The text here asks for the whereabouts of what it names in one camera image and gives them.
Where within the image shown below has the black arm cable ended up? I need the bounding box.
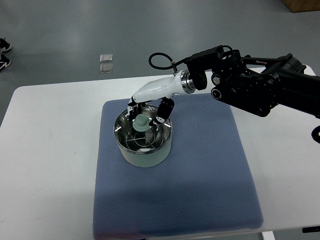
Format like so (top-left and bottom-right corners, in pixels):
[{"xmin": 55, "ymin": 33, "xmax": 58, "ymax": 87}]
[{"xmin": 148, "ymin": 51, "xmax": 179, "ymax": 76}]

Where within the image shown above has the black white shoe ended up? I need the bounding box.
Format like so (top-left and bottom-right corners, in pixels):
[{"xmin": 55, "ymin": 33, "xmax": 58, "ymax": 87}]
[
  {"xmin": 0, "ymin": 38, "xmax": 12, "ymax": 53},
  {"xmin": 0, "ymin": 54, "xmax": 11, "ymax": 71}
]

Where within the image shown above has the glass lid with green knob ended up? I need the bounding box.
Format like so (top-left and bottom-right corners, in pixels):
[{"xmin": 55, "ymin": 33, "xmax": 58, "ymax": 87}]
[{"xmin": 113, "ymin": 104, "xmax": 172, "ymax": 155}]

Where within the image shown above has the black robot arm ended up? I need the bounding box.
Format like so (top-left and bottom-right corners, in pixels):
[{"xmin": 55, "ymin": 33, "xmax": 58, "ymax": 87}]
[{"xmin": 127, "ymin": 45, "xmax": 320, "ymax": 126}]

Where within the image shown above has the upper metal floor plate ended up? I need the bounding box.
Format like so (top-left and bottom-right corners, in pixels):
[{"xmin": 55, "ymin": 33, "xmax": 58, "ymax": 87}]
[{"xmin": 99, "ymin": 53, "xmax": 113, "ymax": 63}]

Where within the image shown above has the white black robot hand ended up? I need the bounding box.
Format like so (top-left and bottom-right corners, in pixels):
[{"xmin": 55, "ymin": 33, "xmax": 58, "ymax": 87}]
[{"xmin": 127, "ymin": 70, "xmax": 196, "ymax": 126}]

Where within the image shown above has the lower black white shoe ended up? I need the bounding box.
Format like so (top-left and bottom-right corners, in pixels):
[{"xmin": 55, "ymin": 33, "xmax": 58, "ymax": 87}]
[{"xmin": 0, "ymin": 54, "xmax": 11, "ymax": 71}]

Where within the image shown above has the black table control panel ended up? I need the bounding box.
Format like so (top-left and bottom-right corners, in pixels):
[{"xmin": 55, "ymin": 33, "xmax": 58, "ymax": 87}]
[{"xmin": 302, "ymin": 226, "xmax": 320, "ymax": 233}]

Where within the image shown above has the brown cardboard box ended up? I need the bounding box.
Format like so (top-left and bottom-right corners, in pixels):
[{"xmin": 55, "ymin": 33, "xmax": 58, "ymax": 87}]
[{"xmin": 282, "ymin": 0, "xmax": 320, "ymax": 13}]

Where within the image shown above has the pale green cooking pot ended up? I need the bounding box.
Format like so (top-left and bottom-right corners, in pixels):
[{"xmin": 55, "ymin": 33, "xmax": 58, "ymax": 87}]
[{"xmin": 113, "ymin": 103, "xmax": 173, "ymax": 168}]

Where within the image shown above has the upper black white shoe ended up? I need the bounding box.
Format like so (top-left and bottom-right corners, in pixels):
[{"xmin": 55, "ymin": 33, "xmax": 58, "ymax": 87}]
[{"xmin": 0, "ymin": 38, "xmax": 12, "ymax": 53}]

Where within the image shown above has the blue textured cloth mat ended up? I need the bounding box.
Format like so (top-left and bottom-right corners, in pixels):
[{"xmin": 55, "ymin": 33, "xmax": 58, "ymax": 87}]
[{"xmin": 93, "ymin": 93, "xmax": 264, "ymax": 240}]

